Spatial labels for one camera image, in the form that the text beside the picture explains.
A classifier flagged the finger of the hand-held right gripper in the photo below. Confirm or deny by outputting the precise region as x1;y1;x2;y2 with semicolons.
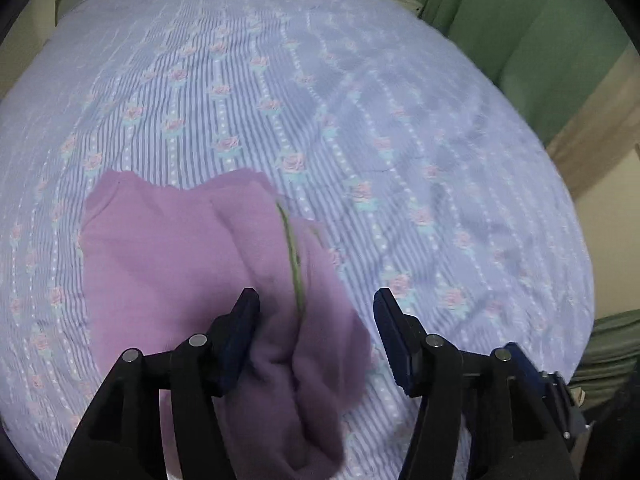
504;342;543;397

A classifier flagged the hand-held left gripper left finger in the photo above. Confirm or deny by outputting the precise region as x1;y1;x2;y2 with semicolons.
55;287;261;480

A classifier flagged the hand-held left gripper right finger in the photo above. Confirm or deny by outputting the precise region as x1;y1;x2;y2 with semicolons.
373;288;576;480

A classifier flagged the purple sweatshirt with green band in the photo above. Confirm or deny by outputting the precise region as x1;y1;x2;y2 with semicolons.
77;170;374;479

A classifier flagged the dull green cloth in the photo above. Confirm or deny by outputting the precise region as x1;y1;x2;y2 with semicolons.
570;310;640;402

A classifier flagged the floral striped lilac bedsheet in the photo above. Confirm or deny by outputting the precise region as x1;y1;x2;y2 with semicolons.
0;0;597;480

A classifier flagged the green curtain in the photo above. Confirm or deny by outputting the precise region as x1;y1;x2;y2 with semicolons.
407;0;640;147

